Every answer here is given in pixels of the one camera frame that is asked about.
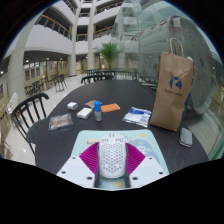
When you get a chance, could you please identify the small bottle with blue cap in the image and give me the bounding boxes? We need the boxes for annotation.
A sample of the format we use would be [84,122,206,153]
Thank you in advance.
[93,100,103,122]

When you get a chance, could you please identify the brown card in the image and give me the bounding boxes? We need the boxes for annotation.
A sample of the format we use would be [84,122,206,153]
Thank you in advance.
[84,99,98,109]

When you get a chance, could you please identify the group of dark chairs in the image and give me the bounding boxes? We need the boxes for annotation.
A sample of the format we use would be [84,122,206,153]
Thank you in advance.
[23,73,68,98]

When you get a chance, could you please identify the small white box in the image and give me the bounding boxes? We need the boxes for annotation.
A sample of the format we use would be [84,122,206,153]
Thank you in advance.
[66,101,79,111]

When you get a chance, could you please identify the grey smartphone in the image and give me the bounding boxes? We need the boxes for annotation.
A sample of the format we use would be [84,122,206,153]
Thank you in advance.
[178,126,194,149]

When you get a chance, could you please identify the brown paper bag blue print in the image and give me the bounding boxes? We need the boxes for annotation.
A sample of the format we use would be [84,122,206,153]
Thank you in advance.
[149,37,195,132]

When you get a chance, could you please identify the orange card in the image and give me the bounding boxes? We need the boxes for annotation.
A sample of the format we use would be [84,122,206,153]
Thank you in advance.
[100,102,121,114]

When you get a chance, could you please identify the white perforated computer mouse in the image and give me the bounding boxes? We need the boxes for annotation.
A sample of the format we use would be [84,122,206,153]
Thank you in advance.
[97,133,128,180]

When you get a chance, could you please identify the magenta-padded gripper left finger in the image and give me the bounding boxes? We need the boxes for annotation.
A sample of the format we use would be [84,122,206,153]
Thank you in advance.
[56,141,101,189]

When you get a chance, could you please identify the green potted palm plant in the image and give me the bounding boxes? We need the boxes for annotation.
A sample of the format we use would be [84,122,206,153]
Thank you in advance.
[94,42,123,70]

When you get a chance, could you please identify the black spindle-back chair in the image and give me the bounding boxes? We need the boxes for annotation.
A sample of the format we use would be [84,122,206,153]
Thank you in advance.
[10,92,50,156]
[80,73,114,85]

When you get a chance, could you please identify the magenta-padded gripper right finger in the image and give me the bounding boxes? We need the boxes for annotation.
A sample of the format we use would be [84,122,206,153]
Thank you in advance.
[124,142,168,189]

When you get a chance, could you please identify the clear plastic snack packet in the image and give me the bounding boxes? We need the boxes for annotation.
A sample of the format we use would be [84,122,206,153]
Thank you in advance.
[48,112,74,131]

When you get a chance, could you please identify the flat white box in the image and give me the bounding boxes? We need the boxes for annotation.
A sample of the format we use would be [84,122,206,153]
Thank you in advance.
[76,107,94,120]

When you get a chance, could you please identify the white and blue plastic pouch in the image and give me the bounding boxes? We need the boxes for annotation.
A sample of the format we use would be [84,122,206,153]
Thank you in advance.
[122,106,153,128]

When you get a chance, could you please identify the white lattice chair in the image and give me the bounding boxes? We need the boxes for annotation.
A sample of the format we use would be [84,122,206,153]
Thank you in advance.
[5,92,20,114]

